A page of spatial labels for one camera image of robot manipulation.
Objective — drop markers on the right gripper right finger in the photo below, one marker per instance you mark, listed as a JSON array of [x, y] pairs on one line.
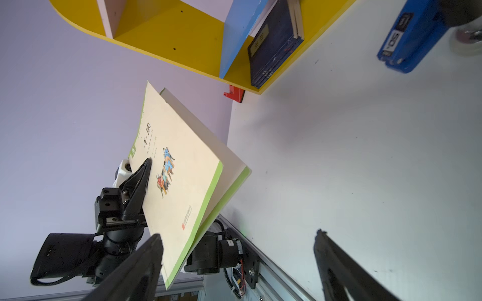
[[341, 277]]

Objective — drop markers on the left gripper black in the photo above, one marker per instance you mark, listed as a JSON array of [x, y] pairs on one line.
[[121, 208]]

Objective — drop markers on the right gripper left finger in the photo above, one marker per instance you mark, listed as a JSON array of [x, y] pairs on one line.
[[136, 278]]

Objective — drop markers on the beige book green edge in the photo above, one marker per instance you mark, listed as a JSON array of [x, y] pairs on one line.
[[193, 176]]

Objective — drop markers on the dark purple book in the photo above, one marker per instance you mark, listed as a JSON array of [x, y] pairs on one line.
[[280, 34]]

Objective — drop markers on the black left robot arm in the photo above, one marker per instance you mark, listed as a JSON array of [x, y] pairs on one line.
[[64, 256]]

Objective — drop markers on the red tape dispenser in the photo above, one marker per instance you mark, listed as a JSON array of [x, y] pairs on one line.
[[236, 94]]

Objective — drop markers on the yellow shelf pink blue boards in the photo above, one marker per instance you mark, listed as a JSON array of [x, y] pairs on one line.
[[180, 34]]

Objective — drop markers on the blue black stapler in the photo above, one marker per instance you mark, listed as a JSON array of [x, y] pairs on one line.
[[421, 24]]

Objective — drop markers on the aluminium front rail frame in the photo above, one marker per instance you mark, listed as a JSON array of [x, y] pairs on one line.
[[261, 271]]

